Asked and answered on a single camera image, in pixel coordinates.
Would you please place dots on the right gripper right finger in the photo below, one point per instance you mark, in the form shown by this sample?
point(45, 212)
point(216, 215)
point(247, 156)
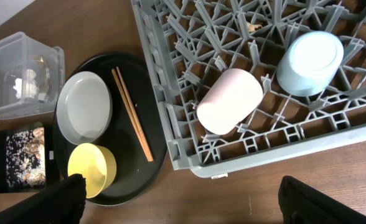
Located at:
point(300, 203)

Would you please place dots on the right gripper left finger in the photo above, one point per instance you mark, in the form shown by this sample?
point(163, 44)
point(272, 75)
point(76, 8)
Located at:
point(63, 202)

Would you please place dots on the yellow bowl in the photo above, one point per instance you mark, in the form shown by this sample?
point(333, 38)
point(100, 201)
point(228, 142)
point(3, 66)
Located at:
point(96, 164)

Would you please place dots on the rice and food scraps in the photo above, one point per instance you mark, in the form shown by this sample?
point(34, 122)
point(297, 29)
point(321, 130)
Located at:
point(25, 159)

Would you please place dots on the grey round plate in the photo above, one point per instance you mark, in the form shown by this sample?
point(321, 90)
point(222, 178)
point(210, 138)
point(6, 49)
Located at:
point(84, 108)

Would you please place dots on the white tissue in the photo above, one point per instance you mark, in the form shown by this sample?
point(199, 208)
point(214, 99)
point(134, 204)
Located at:
point(27, 89)

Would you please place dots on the pink cup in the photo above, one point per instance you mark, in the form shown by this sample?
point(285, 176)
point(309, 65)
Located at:
point(231, 98)

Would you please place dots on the wooden chopstick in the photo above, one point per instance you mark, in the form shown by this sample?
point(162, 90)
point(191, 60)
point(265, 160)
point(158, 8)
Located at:
point(131, 118)
point(135, 115)

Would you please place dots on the light blue cup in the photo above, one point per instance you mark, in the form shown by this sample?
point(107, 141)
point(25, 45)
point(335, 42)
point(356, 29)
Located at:
point(310, 63)

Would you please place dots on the clear plastic waste bin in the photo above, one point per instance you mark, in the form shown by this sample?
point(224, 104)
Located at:
point(18, 52)

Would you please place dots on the grey plastic dishwasher rack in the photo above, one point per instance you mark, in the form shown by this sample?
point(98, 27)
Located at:
point(188, 44)

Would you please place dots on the black rectangular tray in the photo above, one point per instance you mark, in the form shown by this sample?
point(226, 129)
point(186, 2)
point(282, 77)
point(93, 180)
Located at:
point(51, 169)

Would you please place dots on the round black serving tray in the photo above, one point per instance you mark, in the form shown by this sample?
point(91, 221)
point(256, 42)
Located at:
point(134, 172)

